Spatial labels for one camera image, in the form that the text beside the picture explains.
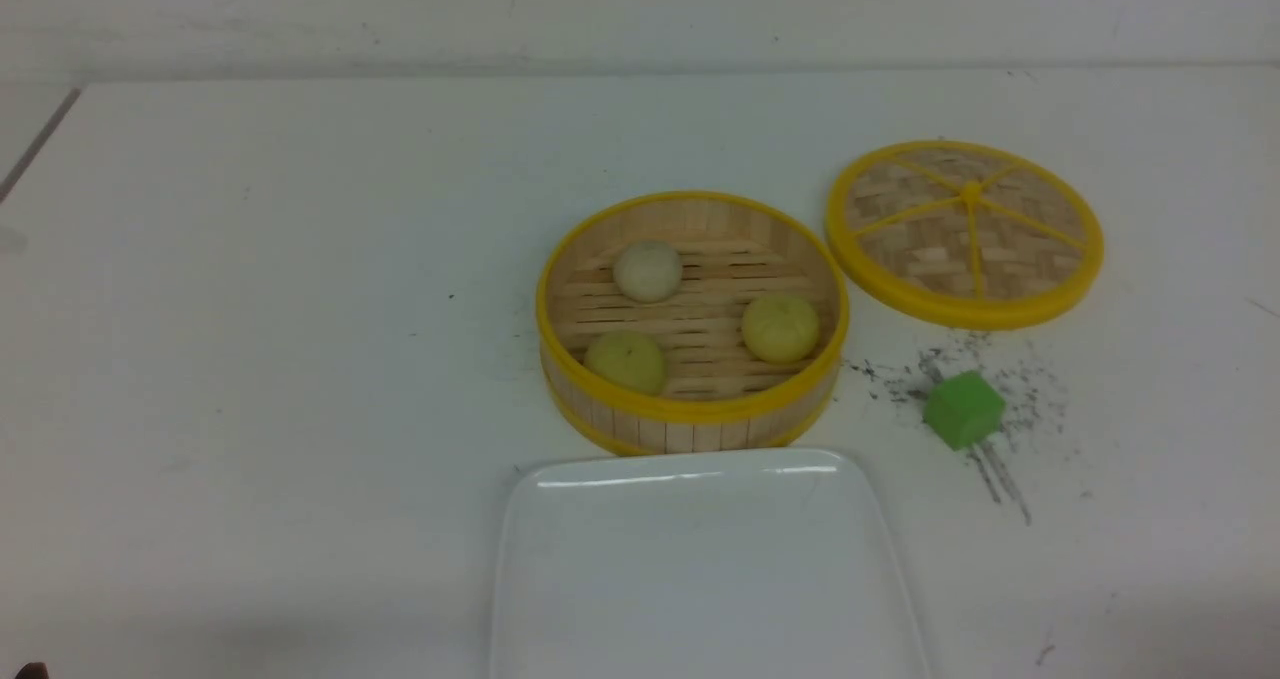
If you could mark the yellow steamed bun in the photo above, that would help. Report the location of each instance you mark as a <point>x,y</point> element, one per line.
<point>630,360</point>
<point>780,328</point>

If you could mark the pale white steamed bun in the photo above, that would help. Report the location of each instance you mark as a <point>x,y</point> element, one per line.
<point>648,272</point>

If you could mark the white rectangular plate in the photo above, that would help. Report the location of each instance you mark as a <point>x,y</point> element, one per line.
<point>770,563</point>

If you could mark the bamboo steamer basket yellow rim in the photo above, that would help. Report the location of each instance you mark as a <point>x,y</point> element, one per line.
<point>718,396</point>

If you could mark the green foam cube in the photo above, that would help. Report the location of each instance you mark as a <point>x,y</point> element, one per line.
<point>964,410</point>

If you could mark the woven bamboo steamer lid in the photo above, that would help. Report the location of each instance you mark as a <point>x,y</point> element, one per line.
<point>963,235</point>

